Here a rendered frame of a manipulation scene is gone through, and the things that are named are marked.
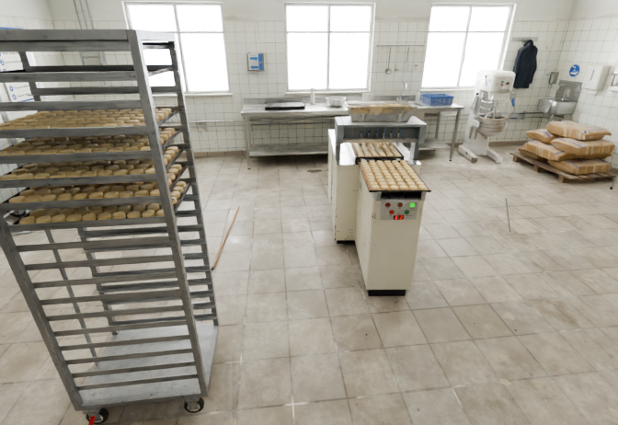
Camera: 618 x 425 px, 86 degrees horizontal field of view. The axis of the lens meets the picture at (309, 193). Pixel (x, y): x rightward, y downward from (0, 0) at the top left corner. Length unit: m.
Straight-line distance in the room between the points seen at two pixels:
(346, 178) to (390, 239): 0.76
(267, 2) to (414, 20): 2.30
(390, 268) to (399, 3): 4.46
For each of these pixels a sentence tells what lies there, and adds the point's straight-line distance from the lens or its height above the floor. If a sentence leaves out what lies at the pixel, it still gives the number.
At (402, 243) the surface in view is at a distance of 2.45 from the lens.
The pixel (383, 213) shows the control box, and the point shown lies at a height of 0.75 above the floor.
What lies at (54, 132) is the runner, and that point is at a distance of 1.45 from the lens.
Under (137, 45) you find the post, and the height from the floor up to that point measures 1.77.
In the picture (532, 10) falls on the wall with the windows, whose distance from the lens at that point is 7.09.
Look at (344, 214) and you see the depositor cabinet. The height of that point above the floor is 0.36.
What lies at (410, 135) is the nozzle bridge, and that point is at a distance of 2.98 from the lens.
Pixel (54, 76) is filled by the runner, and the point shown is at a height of 1.68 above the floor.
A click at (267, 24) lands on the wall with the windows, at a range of 5.69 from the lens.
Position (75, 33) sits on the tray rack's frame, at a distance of 1.32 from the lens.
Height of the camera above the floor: 1.77
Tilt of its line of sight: 24 degrees down
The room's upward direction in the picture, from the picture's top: straight up
